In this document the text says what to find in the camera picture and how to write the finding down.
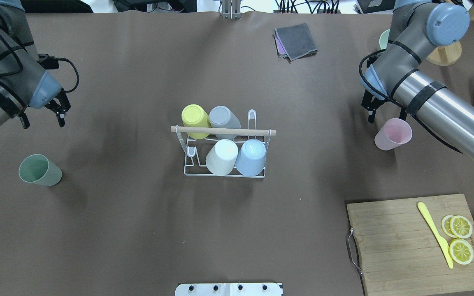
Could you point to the grey folded cloth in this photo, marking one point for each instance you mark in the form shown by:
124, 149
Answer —
294, 42

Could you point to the wooden mug tree stand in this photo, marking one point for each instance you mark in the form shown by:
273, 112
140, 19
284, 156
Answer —
446, 55

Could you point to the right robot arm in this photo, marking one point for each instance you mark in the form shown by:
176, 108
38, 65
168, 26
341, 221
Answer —
417, 29

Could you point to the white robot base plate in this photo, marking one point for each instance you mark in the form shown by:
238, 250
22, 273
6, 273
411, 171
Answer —
230, 289

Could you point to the pink cup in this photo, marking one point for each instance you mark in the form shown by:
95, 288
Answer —
395, 132

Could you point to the white wire cup holder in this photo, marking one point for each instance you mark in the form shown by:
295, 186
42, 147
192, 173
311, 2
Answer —
196, 143

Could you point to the grey cup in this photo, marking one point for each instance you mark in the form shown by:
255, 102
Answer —
221, 117

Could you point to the bamboo cutting board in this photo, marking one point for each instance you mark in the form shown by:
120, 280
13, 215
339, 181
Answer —
397, 251

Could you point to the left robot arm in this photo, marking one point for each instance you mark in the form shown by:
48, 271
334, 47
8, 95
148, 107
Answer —
24, 79

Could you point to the light blue cup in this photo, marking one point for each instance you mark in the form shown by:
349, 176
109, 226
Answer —
251, 158

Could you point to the yellow plastic knife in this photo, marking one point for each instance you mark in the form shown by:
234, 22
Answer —
442, 242

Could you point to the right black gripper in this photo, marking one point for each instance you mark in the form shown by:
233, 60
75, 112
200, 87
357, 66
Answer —
369, 101

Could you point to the lemon slice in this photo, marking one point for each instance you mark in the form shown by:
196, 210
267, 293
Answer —
461, 227
461, 251
445, 224

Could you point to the white cup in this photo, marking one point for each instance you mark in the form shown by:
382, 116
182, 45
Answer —
221, 158

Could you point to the yellow cup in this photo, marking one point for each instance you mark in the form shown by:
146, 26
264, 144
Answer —
194, 115

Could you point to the green cup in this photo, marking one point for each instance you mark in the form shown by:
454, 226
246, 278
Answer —
38, 169

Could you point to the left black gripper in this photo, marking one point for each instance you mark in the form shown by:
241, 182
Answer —
59, 107

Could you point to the mint green bowl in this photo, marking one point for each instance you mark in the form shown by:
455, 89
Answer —
383, 40

